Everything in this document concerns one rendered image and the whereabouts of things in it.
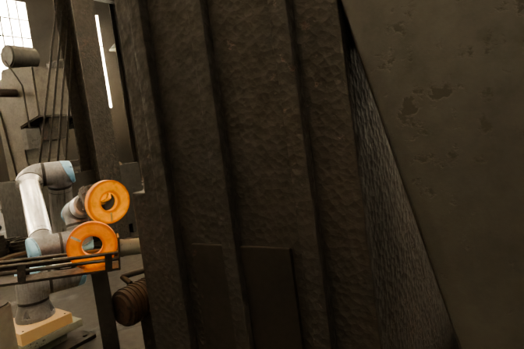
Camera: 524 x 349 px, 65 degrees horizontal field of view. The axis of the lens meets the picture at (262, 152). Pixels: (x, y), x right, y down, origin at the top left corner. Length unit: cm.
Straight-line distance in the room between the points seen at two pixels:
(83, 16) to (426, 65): 436
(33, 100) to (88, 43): 240
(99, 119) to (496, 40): 424
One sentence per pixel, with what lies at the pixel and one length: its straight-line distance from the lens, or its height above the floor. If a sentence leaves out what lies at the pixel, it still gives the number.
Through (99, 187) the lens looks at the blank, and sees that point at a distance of 154.
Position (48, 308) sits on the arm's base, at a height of 22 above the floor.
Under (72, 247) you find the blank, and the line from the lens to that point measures 147.
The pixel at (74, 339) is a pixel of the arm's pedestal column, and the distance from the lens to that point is 264.
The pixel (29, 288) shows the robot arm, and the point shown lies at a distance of 253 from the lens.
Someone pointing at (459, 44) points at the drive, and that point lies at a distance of 77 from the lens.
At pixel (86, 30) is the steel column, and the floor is 228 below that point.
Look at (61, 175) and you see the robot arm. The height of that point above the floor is 91.
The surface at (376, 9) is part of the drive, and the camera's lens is 81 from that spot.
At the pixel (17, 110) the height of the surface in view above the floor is 181.
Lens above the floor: 100
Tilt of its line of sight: 3 degrees down
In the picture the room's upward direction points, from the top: 8 degrees counter-clockwise
